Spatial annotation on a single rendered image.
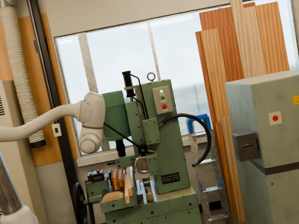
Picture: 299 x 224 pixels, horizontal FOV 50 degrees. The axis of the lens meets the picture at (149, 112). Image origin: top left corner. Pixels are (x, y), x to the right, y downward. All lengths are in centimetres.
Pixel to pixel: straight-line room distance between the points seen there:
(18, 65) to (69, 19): 69
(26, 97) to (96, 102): 196
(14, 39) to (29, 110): 71
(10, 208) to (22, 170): 158
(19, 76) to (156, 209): 201
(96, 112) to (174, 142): 71
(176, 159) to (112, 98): 56
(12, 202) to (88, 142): 57
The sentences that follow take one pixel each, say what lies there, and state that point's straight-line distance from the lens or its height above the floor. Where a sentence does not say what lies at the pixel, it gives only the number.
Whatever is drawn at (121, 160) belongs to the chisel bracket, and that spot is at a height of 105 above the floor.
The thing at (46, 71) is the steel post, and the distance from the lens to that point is 344.
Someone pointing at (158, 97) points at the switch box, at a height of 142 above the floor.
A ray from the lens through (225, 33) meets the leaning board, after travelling 342.
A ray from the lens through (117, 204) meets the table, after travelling 192.
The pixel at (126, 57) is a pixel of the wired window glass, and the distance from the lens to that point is 346.
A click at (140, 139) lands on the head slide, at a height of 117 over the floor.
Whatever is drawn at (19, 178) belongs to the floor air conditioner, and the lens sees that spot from 344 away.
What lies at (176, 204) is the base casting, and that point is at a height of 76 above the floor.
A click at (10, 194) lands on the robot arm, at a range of 184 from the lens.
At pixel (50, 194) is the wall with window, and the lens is 373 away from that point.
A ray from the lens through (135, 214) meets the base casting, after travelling 205.
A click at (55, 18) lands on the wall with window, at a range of 355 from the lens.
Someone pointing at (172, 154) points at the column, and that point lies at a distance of 207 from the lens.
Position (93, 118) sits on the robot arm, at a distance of 150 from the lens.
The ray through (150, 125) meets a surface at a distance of 193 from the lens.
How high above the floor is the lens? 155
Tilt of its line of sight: 6 degrees down
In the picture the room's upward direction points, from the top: 11 degrees counter-clockwise
